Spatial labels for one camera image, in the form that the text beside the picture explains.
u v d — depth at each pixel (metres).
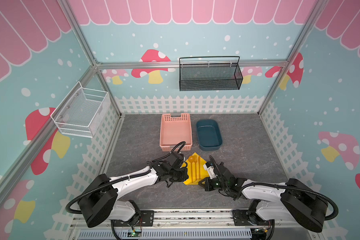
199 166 0.92
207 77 0.93
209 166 0.78
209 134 1.10
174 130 1.09
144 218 0.74
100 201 0.42
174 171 0.70
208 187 0.73
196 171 0.89
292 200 0.43
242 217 0.74
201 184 0.81
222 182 0.67
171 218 0.76
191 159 0.94
